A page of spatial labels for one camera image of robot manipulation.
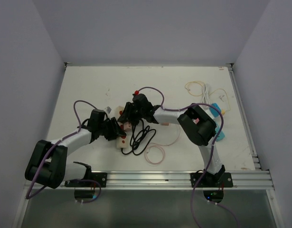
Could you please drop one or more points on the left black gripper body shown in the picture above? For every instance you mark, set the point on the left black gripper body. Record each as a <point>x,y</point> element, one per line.
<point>105,128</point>

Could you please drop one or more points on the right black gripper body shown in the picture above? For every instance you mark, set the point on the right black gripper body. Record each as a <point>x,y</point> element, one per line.
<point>137,114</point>

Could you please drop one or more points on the beige power strip red sockets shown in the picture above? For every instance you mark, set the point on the beige power strip red sockets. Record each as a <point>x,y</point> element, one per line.
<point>122,141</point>

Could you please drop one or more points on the pink USB adapter plug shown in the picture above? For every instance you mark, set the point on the pink USB adapter plug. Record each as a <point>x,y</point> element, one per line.
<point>127,126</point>

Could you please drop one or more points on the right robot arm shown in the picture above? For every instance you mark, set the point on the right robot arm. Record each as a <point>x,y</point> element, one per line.
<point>198,126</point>

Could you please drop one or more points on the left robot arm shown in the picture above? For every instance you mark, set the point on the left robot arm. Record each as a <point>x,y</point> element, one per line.
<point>48,164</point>

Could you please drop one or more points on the blue adapter plug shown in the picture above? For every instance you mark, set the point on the blue adapter plug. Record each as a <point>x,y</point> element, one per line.
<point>215,110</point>

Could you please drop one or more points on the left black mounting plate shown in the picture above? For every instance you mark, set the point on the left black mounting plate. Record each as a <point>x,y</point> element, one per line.
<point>95,179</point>

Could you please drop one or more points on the black mounting plate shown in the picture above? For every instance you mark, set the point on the black mounting plate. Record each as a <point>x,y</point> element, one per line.
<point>95,179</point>
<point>221,179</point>

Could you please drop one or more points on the white power strip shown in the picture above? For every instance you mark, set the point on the white power strip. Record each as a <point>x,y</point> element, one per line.
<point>221,136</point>

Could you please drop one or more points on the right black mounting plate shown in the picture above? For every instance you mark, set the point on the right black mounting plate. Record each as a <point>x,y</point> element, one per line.
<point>221,179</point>

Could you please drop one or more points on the aluminium front rail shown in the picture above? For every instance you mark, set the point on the aluminium front rail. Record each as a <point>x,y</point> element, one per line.
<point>180,180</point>

